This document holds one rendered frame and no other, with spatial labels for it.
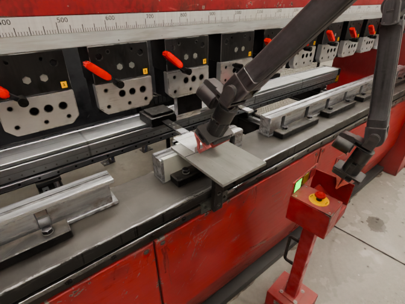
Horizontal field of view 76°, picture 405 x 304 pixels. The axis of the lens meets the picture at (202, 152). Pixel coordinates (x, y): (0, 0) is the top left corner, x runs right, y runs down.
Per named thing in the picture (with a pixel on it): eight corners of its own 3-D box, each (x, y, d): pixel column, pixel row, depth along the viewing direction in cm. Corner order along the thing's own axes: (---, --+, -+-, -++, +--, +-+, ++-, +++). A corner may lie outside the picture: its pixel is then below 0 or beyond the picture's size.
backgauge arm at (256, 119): (267, 146, 141) (271, 122, 134) (196, 111, 184) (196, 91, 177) (277, 142, 145) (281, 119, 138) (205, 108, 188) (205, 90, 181)
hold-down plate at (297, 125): (281, 140, 118) (282, 134, 117) (272, 136, 122) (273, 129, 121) (317, 123, 134) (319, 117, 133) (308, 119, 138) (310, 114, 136)
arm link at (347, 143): (382, 138, 81) (386, 132, 87) (346, 120, 86) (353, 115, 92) (359, 167, 87) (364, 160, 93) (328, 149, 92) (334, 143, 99)
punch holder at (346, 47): (340, 58, 129) (349, 20, 121) (324, 55, 135) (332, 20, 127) (354, 54, 137) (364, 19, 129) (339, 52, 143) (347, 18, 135)
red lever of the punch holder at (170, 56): (169, 50, 66) (193, 70, 73) (160, 47, 68) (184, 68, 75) (165, 56, 66) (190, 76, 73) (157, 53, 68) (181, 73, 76)
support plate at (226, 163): (222, 187, 70) (222, 184, 70) (170, 149, 88) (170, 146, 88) (266, 164, 80) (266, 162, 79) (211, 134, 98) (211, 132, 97)
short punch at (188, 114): (178, 121, 86) (176, 93, 81) (175, 119, 88) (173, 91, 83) (202, 114, 92) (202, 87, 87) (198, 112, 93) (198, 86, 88)
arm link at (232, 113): (230, 113, 67) (244, 106, 70) (213, 95, 69) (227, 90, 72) (220, 129, 72) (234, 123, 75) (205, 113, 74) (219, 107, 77)
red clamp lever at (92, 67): (88, 60, 55) (126, 83, 62) (82, 57, 58) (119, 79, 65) (84, 67, 55) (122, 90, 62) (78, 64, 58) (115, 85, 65)
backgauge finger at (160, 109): (172, 142, 94) (171, 129, 91) (140, 119, 111) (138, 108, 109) (199, 133, 100) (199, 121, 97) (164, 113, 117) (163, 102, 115)
